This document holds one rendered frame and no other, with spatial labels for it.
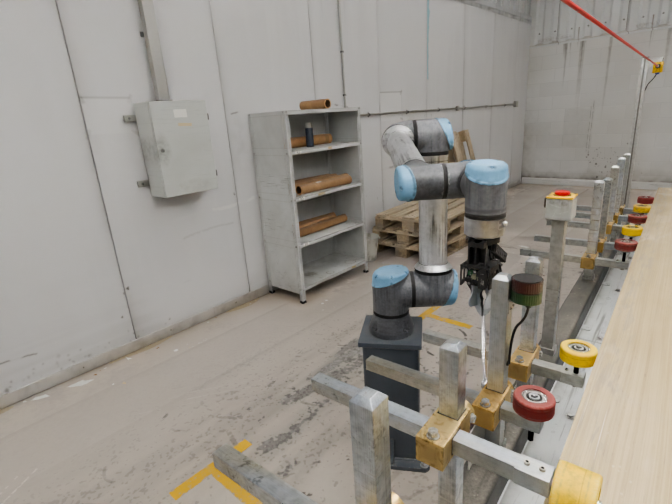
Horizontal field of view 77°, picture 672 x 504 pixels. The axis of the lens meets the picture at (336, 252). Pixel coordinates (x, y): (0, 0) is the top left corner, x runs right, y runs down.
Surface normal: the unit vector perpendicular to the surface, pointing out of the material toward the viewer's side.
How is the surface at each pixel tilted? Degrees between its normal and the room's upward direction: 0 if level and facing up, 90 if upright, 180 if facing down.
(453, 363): 90
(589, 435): 0
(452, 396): 90
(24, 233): 90
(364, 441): 90
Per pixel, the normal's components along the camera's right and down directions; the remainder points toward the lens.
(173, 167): 0.74, 0.15
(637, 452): -0.07, -0.95
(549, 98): -0.66, 0.27
